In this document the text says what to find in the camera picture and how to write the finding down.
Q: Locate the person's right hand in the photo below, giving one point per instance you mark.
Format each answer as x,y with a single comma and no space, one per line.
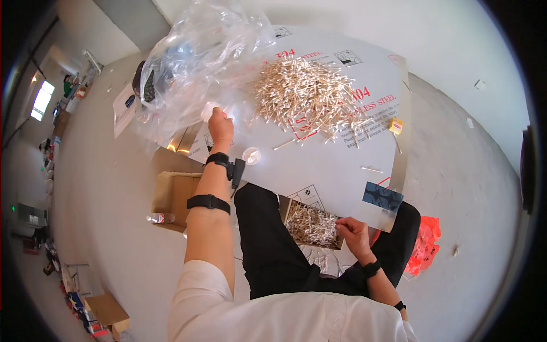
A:
357,237

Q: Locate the person's left hand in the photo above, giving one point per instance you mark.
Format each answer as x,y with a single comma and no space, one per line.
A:
220,130

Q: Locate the person's left fingers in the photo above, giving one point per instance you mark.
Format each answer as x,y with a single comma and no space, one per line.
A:
217,113

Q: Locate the black wrist band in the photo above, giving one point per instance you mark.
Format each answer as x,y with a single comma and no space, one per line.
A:
371,269
222,161

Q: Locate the large clear plastic bag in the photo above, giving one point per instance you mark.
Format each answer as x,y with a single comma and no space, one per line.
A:
201,64

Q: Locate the round clear plastic lid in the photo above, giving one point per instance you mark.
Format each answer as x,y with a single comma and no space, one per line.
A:
251,156

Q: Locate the black bag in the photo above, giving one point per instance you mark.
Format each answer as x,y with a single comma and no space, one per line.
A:
145,83

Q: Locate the pile of wooden cotton swabs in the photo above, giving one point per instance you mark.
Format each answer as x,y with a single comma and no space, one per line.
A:
305,94

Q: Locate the white paper sheet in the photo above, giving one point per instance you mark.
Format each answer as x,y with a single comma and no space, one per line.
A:
124,109

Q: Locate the open brown cardboard box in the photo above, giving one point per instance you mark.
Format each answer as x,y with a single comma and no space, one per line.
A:
175,199

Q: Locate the clear plastic water bottle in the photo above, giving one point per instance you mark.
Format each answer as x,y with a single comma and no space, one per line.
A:
160,218

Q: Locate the white metal rack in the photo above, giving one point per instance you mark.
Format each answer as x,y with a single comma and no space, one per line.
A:
92,60

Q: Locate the person's legs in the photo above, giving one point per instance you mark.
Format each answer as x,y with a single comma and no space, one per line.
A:
269,248

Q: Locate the cardboard box of swab packets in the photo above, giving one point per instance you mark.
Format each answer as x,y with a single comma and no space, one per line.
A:
314,226

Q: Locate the small yellow box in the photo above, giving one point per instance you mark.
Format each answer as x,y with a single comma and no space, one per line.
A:
395,125

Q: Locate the clear plastic wrappers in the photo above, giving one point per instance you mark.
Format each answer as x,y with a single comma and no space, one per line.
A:
320,260

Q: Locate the dark blue patterned sticker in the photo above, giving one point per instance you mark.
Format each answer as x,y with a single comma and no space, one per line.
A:
382,196

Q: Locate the person's body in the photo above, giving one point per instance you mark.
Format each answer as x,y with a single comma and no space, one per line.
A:
282,318

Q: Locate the red plastic bag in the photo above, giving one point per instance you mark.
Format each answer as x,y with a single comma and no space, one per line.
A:
423,246

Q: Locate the clutter heap along wall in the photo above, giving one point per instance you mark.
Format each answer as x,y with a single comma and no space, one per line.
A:
55,239

